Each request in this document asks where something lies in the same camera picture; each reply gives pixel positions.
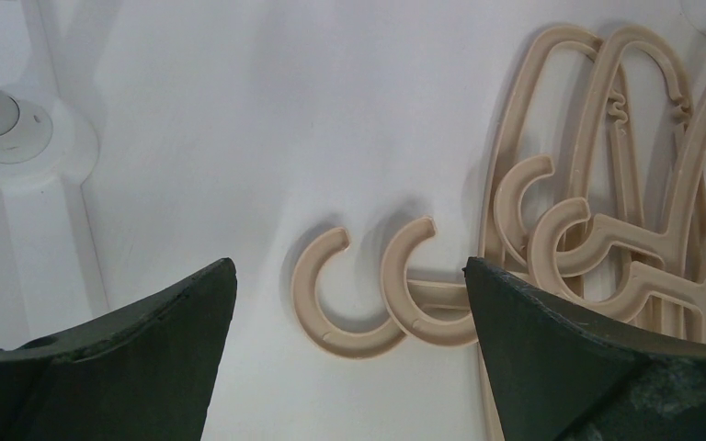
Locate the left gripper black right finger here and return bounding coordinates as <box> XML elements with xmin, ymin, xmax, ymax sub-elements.
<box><xmin>464</xmin><ymin>257</ymin><xmax>706</xmax><ymax>440</ymax></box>

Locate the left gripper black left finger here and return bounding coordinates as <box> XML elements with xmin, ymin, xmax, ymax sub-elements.
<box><xmin>0</xmin><ymin>258</ymin><xmax>237</xmax><ymax>440</ymax></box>

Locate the beige plastic hanger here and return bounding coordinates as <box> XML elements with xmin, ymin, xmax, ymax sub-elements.
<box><xmin>381</xmin><ymin>25</ymin><xmax>691</xmax><ymax>346</ymax></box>
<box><xmin>528</xmin><ymin>197</ymin><xmax>706</xmax><ymax>343</ymax></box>
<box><xmin>493</xmin><ymin>30</ymin><xmax>706</xmax><ymax>345</ymax></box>
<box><xmin>290</xmin><ymin>24</ymin><xmax>604</xmax><ymax>441</ymax></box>

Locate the metal clothes rack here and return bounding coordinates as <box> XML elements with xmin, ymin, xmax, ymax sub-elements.
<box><xmin>0</xmin><ymin>1</ymin><xmax>108</xmax><ymax>349</ymax></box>

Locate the beige plastic hanger top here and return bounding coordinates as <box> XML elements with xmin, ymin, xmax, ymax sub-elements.
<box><xmin>528</xmin><ymin>197</ymin><xmax>706</xmax><ymax>343</ymax></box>

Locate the beige plastic hanger leftmost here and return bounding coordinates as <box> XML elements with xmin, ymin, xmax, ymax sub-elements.
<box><xmin>290</xmin><ymin>24</ymin><xmax>604</xmax><ymax>441</ymax></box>

